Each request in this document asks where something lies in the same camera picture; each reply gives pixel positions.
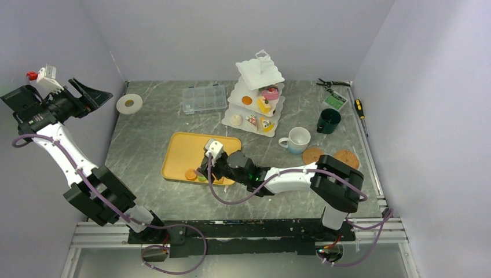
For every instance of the green white packet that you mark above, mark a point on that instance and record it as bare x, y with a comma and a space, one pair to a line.
335, 101

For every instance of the cream triangle cake slice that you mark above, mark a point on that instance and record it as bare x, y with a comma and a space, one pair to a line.
267, 125

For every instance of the yellow black screwdriver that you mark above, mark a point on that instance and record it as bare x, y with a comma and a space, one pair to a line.
360, 112

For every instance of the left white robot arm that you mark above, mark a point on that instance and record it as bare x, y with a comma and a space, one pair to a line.
94, 190

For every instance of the yellow cake piece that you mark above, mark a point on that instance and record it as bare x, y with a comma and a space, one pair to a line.
263, 105

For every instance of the white round cupcake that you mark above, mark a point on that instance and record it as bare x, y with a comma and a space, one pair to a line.
236, 120

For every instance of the white triangle cake slice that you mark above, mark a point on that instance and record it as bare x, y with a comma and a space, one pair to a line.
251, 121

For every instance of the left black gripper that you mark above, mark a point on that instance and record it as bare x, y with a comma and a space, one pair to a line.
91, 99

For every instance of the orange round cookie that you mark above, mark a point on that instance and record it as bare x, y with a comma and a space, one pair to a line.
246, 100

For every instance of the yellow serving tray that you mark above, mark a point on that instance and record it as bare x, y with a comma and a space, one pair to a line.
186, 151

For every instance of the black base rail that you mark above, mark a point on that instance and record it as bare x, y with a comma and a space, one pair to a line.
232, 237

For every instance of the clear plastic compartment box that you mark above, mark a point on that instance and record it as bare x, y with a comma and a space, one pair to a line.
203, 99

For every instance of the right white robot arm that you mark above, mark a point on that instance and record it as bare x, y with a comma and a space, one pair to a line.
336, 183

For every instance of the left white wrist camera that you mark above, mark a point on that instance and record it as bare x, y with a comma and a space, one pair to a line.
47, 79

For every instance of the pink cake with cherry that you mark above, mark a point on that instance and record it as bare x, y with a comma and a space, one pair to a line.
270, 94

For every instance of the tan waffle round cookie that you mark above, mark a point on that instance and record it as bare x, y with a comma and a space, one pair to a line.
190, 175

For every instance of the white blue mug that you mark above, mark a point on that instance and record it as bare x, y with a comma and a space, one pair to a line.
297, 140

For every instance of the white tape roll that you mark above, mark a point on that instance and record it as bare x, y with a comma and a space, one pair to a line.
129, 104

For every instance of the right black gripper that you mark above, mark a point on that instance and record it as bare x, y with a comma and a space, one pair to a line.
215, 167

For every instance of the white three-tier dessert stand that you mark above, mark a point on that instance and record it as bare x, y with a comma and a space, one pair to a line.
256, 74

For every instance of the dark green mug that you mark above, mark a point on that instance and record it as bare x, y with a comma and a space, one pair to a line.
328, 121

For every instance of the black pliers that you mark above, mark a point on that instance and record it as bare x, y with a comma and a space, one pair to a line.
329, 84

